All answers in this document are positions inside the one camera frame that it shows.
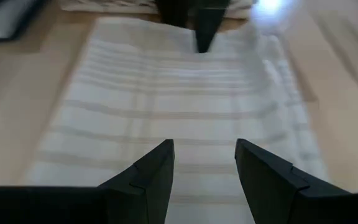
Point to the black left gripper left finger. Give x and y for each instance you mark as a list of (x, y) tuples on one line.
[(141, 193)]

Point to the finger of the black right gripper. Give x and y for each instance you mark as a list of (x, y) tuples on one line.
[(208, 25), (174, 12)]

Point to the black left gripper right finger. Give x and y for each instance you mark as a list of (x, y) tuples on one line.
[(275, 193)]

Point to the white towel red check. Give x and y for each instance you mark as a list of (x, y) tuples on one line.
[(120, 6)]

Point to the white towel thin grey lines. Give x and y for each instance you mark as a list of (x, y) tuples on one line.
[(182, 102)]

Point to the navy fabric basket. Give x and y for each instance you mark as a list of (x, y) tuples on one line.
[(2, 21)]

